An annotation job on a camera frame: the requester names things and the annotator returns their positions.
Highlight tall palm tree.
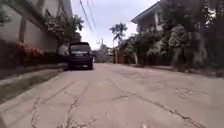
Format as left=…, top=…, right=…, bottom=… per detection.
left=109, top=21, right=129, bottom=64

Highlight grey concrete road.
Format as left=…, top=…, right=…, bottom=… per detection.
left=0, top=62, right=224, bottom=128

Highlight two-storey house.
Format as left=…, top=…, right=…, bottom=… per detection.
left=130, top=0, right=175, bottom=35

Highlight leafy tree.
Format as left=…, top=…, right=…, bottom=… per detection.
left=43, top=11, right=85, bottom=48

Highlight grass verge with kerb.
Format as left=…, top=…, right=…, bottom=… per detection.
left=0, top=63, right=70, bottom=105

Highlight hedge with red flowers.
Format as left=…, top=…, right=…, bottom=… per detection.
left=0, top=39, right=68, bottom=72

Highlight dark van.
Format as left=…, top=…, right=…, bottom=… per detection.
left=67, top=41, right=95, bottom=71

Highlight pale walled building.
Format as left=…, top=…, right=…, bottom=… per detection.
left=0, top=0, right=74, bottom=55

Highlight overhead wires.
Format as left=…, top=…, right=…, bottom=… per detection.
left=77, top=0, right=100, bottom=33

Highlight row of trees and bushes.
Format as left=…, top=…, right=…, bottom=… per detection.
left=118, top=0, right=224, bottom=68

